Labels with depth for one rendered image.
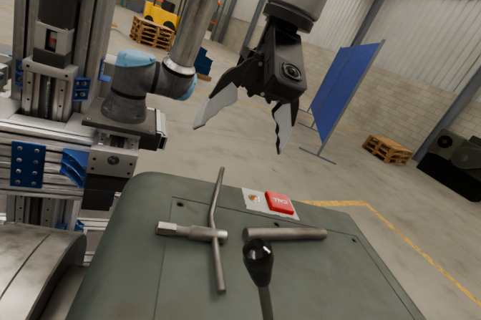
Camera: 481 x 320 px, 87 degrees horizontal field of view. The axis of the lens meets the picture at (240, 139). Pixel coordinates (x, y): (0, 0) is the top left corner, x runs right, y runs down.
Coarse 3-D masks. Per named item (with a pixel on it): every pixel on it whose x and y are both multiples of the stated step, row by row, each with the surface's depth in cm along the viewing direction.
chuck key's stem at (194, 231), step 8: (160, 224) 39; (168, 224) 40; (176, 224) 41; (160, 232) 39; (168, 232) 40; (176, 232) 40; (184, 232) 40; (192, 232) 40; (200, 232) 41; (208, 232) 41; (216, 232) 42; (224, 232) 43; (200, 240) 41; (208, 240) 41; (224, 240) 42
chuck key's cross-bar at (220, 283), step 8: (224, 168) 64; (216, 184) 57; (216, 192) 53; (216, 200) 51; (208, 216) 46; (216, 240) 41; (216, 248) 39; (216, 256) 38; (216, 264) 37; (216, 272) 36; (216, 280) 35; (224, 280) 35; (224, 288) 34
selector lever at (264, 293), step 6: (258, 288) 26; (264, 288) 26; (264, 294) 26; (264, 300) 26; (270, 300) 27; (264, 306) 27; (270, 306) 27; (264, 312) 27; (270, 312) 27; (264, 318) 27; (270, 318) 27
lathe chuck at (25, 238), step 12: (0, 228) 35; (12, 228) 36; (24, 228) 37; (36, 228) 38; (48, 228) 39; (0, 240) 33; (12, 240) 33; (24, 240) 34; (36, 240) 35; (0, 252) 31; (12, 252) 32; (24, 252) 32; (0, 264) 30; (12, 264) 30; (0, 276) 29; (12, 276) 29; (0, 288) 28
